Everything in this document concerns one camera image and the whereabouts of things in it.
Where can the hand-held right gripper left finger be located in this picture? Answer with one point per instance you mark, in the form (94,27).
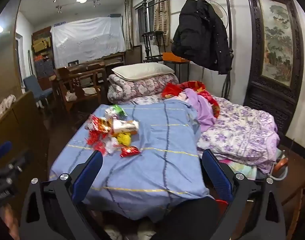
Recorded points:
(88,175)

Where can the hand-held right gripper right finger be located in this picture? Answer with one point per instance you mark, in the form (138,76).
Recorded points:
(216,175)

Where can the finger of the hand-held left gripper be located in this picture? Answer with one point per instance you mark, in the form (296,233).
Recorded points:
(2,147)

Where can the red mesh waste basket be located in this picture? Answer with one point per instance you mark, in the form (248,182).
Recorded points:
(221,202)

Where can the red shredded wrapper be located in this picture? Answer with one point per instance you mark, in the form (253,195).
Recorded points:
(95,140)

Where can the white wrapper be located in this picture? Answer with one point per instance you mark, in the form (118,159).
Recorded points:
(111,145)

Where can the red foil wrapper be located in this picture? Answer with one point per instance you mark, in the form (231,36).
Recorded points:
(129,151)

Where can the yellow wrapper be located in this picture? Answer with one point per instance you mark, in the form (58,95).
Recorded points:
(123,138)

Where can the clear red print wrapper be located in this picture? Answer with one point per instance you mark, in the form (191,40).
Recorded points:
(93,123)

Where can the orange snack wrapper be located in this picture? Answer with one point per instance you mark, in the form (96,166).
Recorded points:
(106,125)

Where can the green snack bag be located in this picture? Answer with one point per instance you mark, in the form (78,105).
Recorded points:
(116,110)

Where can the person's left hand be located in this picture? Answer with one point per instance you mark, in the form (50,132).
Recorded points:
(8,220)

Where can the wooden cabinet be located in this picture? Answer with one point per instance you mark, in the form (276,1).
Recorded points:
(15,125)

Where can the pastel patterned blanket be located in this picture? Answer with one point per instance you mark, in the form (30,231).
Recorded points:
(242,170)

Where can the white crumpled cloth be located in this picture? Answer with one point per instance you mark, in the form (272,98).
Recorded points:
(6,103)

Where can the purple floral quilt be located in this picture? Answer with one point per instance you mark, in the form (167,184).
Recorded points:
(242,135)

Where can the person's leg black trousers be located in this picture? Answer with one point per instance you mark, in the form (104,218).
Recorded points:
(187,220)

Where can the blue checked bed sheet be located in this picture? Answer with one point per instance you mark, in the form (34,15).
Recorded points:
(155,155)

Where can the orange brown scoop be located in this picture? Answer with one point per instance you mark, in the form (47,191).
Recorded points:
(281,163)

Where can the lilac garment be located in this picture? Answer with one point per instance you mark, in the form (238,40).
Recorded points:
(202,110)

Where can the blue upholstered chair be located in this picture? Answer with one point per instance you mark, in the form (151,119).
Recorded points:
(37,87)

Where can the wooden armchair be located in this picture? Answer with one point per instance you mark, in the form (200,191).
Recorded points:
(67,80)

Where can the red floral blanket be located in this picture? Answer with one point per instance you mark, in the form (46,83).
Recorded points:
(171,90)

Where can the pink floral folded quilt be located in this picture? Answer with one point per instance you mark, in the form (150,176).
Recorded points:
(142,85)

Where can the shelf with boxes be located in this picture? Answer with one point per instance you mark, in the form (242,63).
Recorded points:
(42,45)

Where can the cream pillow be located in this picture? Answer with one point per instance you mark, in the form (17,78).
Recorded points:
(142,71)

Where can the black metal side table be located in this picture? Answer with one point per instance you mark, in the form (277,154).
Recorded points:
(180,63)

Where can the wooden sideboard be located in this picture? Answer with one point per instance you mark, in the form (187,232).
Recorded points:
(115,58)

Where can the orange box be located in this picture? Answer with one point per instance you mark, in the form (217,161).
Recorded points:
(171,57)

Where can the white cloth cover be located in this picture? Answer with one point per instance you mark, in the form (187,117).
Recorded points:
(87,40)

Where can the black puffer jacket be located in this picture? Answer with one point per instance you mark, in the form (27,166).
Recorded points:
(200,35)

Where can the carved wooden painted screen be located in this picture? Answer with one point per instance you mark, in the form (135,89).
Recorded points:
(277,42)

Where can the black plant stand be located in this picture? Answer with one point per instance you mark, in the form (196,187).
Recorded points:
(152,33)

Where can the narrow beige curtain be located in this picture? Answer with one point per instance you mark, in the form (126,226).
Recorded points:
(128,25)

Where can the dark framed window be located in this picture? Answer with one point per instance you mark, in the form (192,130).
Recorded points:
(140,25)

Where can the white standing fan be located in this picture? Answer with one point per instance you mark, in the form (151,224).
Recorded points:
(221,13)

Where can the checked beige curtain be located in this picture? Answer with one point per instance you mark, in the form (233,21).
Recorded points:
(161,17)

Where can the black metal bed frame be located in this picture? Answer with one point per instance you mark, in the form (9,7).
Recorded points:
(226,87)

